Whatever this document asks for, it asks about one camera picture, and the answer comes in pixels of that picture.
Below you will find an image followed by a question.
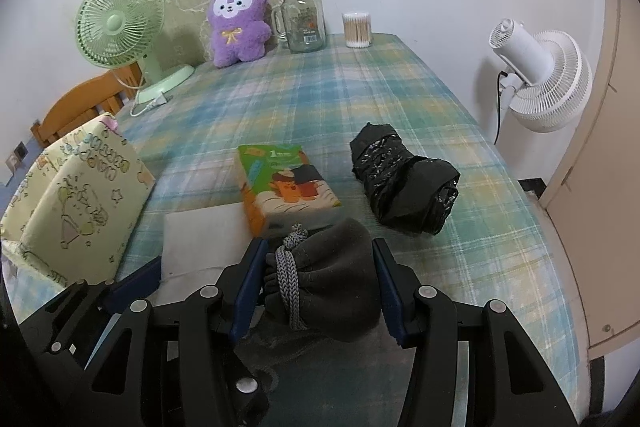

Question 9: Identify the grey drawstring pouch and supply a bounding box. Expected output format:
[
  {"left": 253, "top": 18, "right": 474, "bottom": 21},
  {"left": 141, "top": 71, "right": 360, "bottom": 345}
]
[{"left": 257, "top": 217, "right": 383, "bottom": 333}]

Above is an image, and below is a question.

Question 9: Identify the white paper sheet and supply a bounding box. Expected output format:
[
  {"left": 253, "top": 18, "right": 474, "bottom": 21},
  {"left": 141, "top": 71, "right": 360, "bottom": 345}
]
[{"left": 157, "top": 204, "right": 256, "bottom": 303}]

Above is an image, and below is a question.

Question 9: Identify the glass jar mug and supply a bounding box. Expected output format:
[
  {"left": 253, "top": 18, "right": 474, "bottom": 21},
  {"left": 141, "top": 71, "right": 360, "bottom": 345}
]
[{"left": 271, "top": 0, "right": 328, "bottom": 54}]

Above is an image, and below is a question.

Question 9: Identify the beige door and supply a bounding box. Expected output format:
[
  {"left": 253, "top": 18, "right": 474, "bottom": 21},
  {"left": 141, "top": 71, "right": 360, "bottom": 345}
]
[{"left": 537, "top": 0, "right": 640, "bottom": 360}]

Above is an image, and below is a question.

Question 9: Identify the cotton swab container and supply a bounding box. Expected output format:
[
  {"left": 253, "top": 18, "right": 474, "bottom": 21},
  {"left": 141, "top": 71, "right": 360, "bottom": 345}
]
[{"left": 342, "top": 12, "right": 372, "bottom": 48}]

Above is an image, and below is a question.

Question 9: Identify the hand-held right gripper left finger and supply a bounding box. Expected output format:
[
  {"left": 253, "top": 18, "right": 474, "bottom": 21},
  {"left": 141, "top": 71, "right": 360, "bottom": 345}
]
[{"left": 75, "top": 237, "right": 273, "bottom": 427}]

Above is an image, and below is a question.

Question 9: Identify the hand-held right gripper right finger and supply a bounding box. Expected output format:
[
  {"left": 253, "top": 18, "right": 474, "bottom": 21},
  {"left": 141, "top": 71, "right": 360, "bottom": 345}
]
[{"left": 372, "top": 238, "right": 581, "bottom": 427}]

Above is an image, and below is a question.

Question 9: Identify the white standing fan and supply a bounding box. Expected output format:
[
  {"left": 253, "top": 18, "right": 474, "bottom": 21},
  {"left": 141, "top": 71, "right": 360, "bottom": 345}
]
[{"left": 489, "top": 18, "right": 593, "bottom": 134}]

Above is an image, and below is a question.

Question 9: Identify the green desk fan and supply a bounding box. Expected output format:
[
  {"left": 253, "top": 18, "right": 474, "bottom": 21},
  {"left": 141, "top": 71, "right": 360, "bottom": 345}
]
[{"left": 76, "top": 0, "right": 196, "bottom": 104}]

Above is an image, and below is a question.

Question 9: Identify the small black object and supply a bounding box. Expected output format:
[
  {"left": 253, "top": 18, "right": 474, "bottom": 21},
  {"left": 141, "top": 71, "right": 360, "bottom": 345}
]
[{"left": 518, "top": 178, "right": 545, "bottom": 206}]

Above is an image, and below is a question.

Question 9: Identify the wall socket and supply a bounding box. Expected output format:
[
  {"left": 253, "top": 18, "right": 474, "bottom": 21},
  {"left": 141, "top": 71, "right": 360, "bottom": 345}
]
[{"left": 5, "top": 142, "right": 30, "bottom": 170}]

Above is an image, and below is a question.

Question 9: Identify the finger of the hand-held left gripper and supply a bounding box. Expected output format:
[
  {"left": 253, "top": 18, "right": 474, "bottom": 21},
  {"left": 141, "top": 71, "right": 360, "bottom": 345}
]
[{"left": 107, "top": 257, "right": 163, "bottom": 308}]

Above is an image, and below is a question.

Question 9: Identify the yellow fabric storage box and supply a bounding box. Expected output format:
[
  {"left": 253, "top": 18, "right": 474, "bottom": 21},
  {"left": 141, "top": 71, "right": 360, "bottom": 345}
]
[{"left": 0, "top": 113, "right": 157, "bottom": 290}]

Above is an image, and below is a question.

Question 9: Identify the black fan cable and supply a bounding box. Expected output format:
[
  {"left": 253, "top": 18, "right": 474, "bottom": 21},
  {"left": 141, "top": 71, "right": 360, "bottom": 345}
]
[{"left": 494, "top": 69, "right": 508, "bottom": 145}]

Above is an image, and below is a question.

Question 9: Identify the purple plush toy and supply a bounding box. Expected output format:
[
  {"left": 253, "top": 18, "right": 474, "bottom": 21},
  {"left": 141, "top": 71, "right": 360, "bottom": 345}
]
[{"left": 206, "top": 0, "right": 271, "bottom": 68}]

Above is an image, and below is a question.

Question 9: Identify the black rolled sock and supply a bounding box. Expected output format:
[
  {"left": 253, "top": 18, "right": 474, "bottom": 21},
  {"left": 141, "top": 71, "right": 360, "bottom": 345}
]
[{"left": 349, "top": 123, "right": 461, "bottom": 237}]

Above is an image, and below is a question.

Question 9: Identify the white fan power cord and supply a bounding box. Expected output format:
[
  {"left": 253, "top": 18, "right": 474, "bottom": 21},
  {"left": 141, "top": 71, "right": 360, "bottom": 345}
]
[{"left": 114, "top": 67, "right": 173, "bottom": 118}]

